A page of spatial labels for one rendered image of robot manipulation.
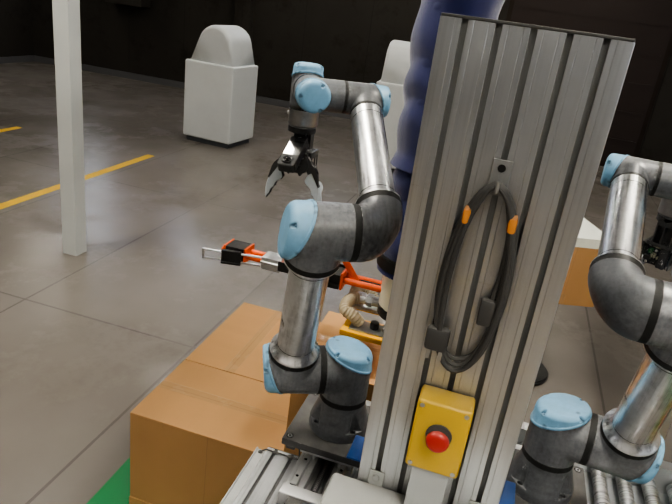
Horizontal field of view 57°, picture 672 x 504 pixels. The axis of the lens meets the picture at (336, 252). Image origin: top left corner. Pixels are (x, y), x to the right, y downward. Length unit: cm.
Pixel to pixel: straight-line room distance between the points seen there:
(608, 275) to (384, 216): 42
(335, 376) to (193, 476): 112
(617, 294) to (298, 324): 62
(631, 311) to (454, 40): 55
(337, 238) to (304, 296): 17
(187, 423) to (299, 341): 109
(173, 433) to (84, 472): 74
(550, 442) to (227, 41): 731
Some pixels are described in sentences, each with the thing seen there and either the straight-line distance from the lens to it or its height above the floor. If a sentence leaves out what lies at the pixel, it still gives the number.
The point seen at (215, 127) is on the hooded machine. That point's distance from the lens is 844.
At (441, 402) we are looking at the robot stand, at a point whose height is 147.
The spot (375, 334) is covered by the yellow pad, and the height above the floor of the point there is 108.
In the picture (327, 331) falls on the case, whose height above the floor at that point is 94.
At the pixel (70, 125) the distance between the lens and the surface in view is 472.
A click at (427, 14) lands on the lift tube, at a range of 175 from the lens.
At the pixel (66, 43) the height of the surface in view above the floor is 153.
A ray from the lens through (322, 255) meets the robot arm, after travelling 118.
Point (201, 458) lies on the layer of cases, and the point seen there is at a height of 44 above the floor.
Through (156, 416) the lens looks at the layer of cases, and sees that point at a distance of 242.
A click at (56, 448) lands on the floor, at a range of 319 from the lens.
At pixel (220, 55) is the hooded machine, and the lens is 834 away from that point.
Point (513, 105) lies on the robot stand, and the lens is 91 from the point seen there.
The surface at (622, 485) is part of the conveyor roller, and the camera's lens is 260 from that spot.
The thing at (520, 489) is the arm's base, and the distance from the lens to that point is 156.
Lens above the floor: 203
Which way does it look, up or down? 22 degrees down
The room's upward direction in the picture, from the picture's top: 8 degrees clockwise
